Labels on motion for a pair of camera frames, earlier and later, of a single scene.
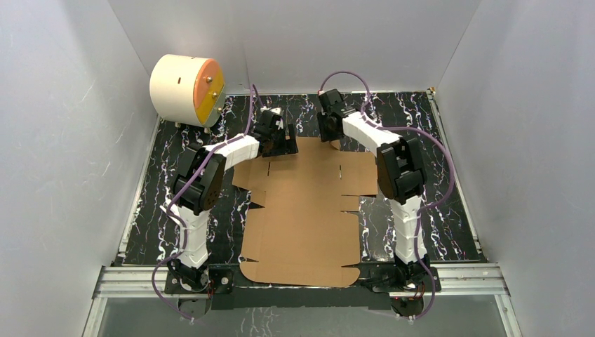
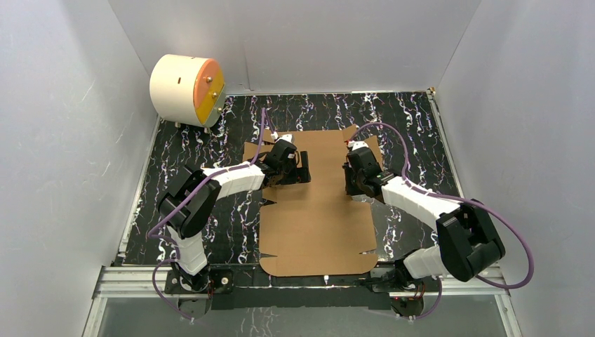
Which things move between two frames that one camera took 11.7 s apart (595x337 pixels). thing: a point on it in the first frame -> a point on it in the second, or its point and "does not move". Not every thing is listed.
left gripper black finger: x=290 y=144 -> x=303 y=173
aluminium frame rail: x=485 y=280 does not move
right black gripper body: x=326 y=133 -> x=360 y=180
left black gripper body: x=283 y=144 -> x=297 y=171
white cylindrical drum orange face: x=188 y=90 does not move
